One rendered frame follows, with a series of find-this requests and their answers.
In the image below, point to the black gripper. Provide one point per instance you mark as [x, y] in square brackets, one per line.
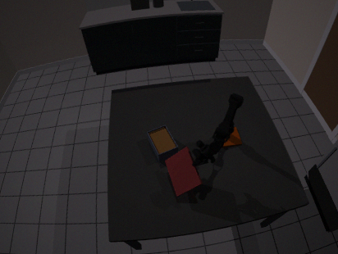
[203, 156]

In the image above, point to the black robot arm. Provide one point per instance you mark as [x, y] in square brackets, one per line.
[225, 128]

